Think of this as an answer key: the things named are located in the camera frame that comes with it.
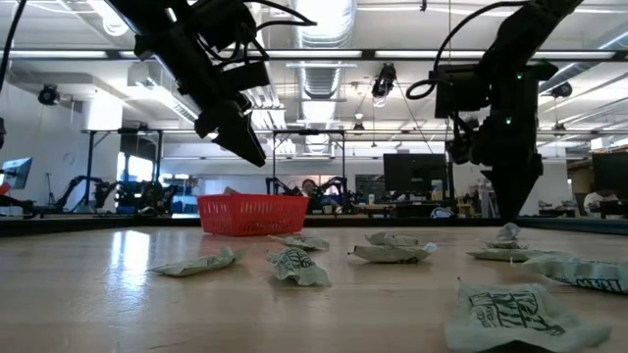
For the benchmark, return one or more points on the dark chalkboard panel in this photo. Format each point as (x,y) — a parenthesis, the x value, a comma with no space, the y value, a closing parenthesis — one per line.
(369,186)

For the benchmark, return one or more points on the black metal table frame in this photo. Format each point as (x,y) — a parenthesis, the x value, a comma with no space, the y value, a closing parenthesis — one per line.
(98,224)

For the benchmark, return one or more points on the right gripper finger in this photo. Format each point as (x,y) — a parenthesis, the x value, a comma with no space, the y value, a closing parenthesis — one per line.
(510,191)

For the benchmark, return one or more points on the red plastic basket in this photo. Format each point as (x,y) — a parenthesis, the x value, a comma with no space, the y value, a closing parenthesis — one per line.
(252,216)

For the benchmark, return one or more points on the black cabinet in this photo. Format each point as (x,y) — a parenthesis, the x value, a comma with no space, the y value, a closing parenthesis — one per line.
(611,181)

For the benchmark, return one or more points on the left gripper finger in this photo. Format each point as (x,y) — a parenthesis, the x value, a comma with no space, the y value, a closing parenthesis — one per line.
(240,139)

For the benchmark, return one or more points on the black background robot arm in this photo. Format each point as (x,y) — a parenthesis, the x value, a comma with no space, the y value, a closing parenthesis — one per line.
(73,188)

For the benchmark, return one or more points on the tilted computer monitor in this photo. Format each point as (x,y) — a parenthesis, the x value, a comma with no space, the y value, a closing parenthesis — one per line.
(17,171)

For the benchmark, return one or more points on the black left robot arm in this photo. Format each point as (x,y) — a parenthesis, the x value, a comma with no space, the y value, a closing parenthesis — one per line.
(162,39)

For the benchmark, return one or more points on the black background rig frame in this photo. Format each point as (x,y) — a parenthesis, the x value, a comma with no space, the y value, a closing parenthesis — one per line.
(309,132)
(89,162)

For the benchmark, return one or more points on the black flat monitor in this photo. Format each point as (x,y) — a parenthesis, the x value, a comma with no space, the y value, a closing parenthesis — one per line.
(414,171)

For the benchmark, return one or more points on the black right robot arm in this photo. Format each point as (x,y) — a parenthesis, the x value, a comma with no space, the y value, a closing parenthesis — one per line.
(525,29)

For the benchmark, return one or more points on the black ceiling spotlight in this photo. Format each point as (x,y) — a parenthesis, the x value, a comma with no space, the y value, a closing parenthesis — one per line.
(384,81)
(48,94)
(561,89)

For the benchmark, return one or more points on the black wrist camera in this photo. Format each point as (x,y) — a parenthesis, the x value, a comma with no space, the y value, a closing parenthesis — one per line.
(247,76)
(458,147)

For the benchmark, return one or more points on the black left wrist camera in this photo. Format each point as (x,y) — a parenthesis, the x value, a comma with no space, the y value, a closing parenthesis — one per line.
(247,76)

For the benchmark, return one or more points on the silver ceiling air duct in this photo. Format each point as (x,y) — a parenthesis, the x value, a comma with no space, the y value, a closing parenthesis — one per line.
(321,29)

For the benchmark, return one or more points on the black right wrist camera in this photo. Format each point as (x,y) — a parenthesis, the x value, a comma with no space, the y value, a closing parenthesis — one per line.
(458,147)

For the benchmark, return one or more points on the white blue bag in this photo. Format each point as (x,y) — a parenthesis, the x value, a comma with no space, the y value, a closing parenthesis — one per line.
(441,213)

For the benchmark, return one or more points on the hanging fluorescent light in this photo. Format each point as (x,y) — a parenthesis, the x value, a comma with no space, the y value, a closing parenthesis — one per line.
(277,117)

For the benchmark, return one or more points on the person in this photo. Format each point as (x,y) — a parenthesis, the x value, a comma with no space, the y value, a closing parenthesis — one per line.
(601,198)
(309,188)

